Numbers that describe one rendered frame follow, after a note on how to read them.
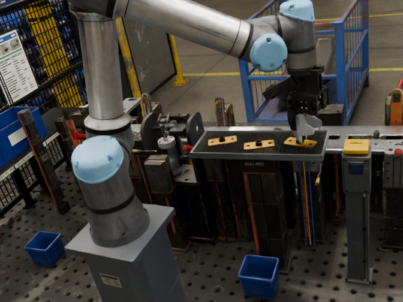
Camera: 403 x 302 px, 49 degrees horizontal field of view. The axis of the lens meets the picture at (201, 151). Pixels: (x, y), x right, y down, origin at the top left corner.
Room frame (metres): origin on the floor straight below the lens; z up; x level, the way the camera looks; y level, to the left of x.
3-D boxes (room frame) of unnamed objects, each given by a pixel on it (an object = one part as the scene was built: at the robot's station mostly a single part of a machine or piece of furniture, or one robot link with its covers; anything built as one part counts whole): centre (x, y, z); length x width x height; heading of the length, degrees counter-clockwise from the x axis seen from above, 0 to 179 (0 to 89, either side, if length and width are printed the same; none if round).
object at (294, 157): (1.09, -0.16, 1.16); 0.37 x 0.14 x 0.02; 64
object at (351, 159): (0.97, -0.39, 0.92); 0.08 x 0.08 x 0.44; 64
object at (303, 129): (1.01, -0.27, 1.21); 0.06 x 0.03 x 0.09; 47
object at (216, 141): (1.14, -0.07, 1.17); 0.08 x 0.04 x 0.01; 82
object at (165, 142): (1.35, 0.08, 0.94); 0.18 x 0.13 x 0.49; 64
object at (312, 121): (1.04, -0.30, 1.21); 0.06 x 0.03 x 0.09; 47
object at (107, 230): (0.91, 0.24, 1.15); 0.15 x 0.15 x 0.10
